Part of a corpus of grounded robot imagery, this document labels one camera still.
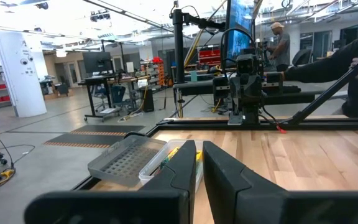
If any black monitor pole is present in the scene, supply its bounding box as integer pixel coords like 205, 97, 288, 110
170, 7, 226, 85

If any black office chair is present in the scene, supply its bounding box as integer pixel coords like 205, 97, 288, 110
292, 49, 313, 68

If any person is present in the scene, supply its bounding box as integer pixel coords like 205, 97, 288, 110
265, 21, 291, 72
283, 6, 358, 119

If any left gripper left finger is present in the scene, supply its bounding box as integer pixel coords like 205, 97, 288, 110
24, 140, 197, 224

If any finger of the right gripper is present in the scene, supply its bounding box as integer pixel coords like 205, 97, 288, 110
246, 81, 263, 106
230, 81, 247, 106

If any large monitor blue screen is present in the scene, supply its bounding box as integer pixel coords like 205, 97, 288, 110
225, 0, 257, 62

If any clear pencil case grey lid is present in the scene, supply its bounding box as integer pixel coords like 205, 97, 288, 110
87, 134, 204, 194

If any black floor mat orange stripe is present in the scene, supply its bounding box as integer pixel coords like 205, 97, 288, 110
70, 124, 146, 137
44, 133, 127, 149

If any black monitor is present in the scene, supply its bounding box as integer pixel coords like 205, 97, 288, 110
82, 51, 113, 75

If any black standing desk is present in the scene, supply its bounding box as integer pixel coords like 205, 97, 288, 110
78, 74, 152, 122

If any black side desk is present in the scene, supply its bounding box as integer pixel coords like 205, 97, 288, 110
172, 74, 326, 106

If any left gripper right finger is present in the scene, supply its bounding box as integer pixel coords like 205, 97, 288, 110
203, 141, 358, 224

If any black aluminium table frame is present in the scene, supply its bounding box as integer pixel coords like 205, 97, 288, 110
71, 0, 358, 191

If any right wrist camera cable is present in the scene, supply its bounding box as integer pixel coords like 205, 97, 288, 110
220, 27, 259, 63

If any red tool chest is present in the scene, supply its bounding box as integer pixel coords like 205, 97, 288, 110
197, 46, 222, 66

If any blue office chair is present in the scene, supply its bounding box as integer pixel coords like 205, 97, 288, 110
110, 84, 126, 108

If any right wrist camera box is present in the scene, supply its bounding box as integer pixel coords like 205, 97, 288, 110
236, 54, 256, 76

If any red cable connector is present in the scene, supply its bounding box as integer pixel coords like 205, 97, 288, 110
274, 123, 288, 135

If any white pillar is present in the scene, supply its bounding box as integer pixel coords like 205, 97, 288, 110
0, 29, 48, 118

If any yellow green crayon box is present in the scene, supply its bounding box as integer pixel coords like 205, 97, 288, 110
157, 146, 203, 175

